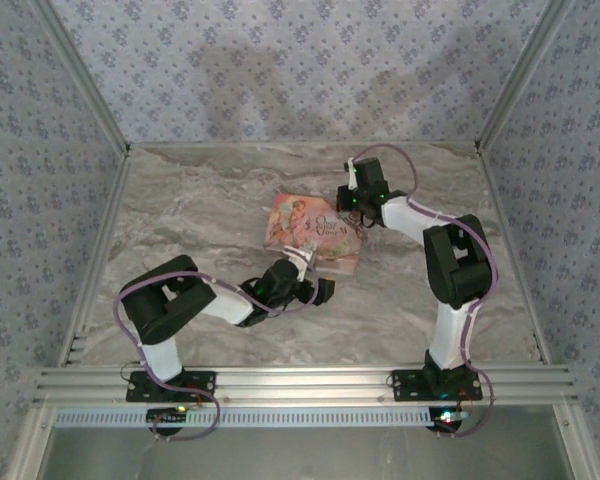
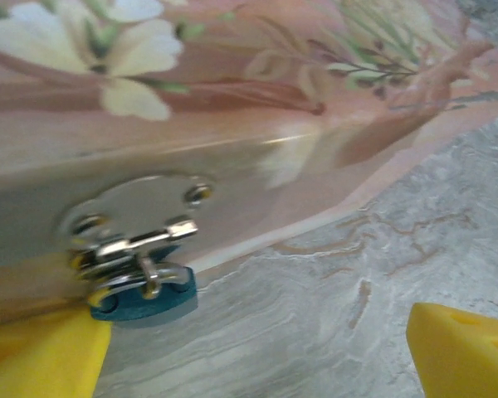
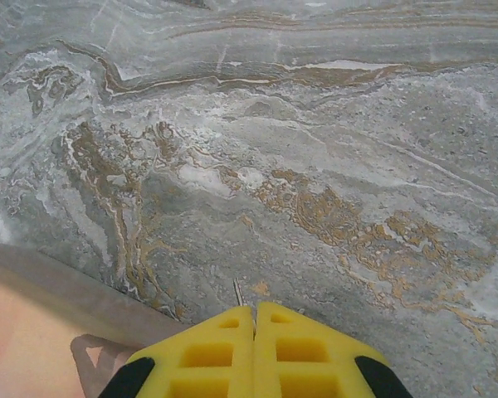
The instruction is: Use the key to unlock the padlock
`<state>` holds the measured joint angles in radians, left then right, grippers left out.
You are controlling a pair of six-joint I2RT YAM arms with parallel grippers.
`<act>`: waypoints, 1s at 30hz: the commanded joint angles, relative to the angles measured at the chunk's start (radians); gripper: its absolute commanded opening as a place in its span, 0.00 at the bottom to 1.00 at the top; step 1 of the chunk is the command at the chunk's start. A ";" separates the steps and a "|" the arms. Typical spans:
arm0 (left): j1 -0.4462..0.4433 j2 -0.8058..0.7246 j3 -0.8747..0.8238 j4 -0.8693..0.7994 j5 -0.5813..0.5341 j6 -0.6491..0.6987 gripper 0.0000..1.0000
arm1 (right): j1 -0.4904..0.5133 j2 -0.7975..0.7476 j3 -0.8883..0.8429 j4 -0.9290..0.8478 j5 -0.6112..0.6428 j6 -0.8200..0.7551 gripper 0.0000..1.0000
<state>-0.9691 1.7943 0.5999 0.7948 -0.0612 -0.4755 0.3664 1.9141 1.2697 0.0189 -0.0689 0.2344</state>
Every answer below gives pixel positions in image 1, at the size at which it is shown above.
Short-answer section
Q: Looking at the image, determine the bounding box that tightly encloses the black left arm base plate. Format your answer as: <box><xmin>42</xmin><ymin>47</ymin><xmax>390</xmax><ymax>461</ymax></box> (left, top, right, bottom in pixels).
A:
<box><xmin>124</xmin><ymin>368</ymin><xmax>219</xmax><ymax>404</ymax></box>

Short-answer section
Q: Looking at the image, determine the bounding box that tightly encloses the aluminium side rail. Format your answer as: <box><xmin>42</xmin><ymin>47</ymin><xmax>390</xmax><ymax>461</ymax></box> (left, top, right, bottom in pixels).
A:
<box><xmin>477</xmin><ymin>144</ymin><xmax>551</xmax><ymax>366</ymax></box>
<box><xmin>59</xmin><ymin>147</ymin><xmax>134</xmax><ymax>369</ymax></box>

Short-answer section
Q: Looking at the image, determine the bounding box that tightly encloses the aluminium frame post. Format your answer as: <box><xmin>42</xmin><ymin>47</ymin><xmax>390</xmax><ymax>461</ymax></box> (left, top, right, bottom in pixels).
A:
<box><xmin>473</xmin><ymin>0</ymin><xmax>579</xmax><ymax>151</ymax></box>
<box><xmin>29</xmin><ymin>0</ymin><xmax>134</xmax><ymax>154</ymax></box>

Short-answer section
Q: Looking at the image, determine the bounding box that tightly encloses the grey metal panel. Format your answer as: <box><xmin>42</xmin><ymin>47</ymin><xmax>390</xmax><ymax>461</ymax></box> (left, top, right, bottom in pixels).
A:
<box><xmin>39</xmin><ymin>424</ymin><xmax>579</xmax><ymax>480</ymax></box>

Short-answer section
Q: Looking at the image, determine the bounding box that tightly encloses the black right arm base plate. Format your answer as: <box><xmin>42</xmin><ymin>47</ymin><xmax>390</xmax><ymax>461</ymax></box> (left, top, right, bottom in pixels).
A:
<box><xmin>389</xmin><ymin>368</ymin><xmax>484</xmax><ymax>402</ymax></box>

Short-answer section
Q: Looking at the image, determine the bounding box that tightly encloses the pink illustrated book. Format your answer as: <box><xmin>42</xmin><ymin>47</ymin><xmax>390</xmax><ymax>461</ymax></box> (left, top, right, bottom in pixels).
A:
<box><xmin>263</xmin><ymin>192</ymin><xmax>366</xmax><ymax>277</ymax></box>

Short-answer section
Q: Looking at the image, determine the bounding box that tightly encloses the aluminium frame leg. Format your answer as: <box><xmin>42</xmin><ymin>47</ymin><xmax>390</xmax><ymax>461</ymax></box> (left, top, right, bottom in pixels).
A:
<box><xmin>552</xmin><ymin>404</ymin><xmax>599</xmax><ymax>480</ymax></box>
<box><xmin>7</xmin><ymin>404</ymin><xmax>56</xmax><ymax>480</ymax></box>

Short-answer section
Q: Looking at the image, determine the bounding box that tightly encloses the black controller board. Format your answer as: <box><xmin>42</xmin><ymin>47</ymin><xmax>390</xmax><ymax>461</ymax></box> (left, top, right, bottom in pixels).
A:
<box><xmin>427</xmin><ymin>407</ymin><xmax>470</xmax><ymax>437</ymax></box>
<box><xmin>146</xmin><ymin>405</ymin><xmax>191</xmax><ymax>437</ymax></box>

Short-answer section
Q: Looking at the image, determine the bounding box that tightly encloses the wide aluminium frame rail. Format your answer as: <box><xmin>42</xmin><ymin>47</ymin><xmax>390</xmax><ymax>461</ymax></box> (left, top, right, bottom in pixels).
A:
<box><xmin>33</xmin><ymin>363</ymin><xmax>579</xmax><ymax>407</ymax></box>

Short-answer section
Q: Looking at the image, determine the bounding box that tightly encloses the white slotted cable duct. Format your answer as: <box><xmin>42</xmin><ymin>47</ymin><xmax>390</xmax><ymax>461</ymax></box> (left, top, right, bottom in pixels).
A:
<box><xmin>53</xmin><ymin>405</ymin><xmax>549</xmax><ymax>429</ymax></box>

